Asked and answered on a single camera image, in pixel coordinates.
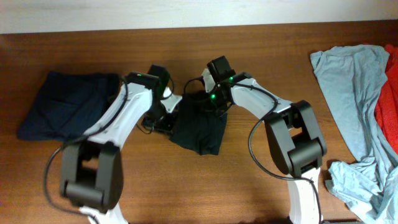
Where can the black t-shirt white logo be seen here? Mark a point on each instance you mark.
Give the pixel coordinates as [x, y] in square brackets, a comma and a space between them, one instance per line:
[198, 127]

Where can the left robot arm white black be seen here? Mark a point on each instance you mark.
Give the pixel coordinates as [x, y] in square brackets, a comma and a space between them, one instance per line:
[92, 172]

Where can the light grey-blue t-shirt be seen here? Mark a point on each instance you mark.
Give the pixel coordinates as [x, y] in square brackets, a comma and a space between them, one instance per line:
[351, 79]

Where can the red garment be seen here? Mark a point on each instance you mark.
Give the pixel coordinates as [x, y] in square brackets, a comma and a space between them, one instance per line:
[386, 107]

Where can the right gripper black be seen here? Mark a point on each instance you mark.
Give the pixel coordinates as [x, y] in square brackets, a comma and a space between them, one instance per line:
[209, 108]

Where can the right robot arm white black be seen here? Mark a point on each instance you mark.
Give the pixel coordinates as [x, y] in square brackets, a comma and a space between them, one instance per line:
[295, 141]

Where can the folded navy blue garment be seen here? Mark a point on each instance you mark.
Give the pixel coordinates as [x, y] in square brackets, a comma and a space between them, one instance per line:
[67, 105]

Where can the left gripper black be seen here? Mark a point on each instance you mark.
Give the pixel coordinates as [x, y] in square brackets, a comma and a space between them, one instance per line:
[170, 128]

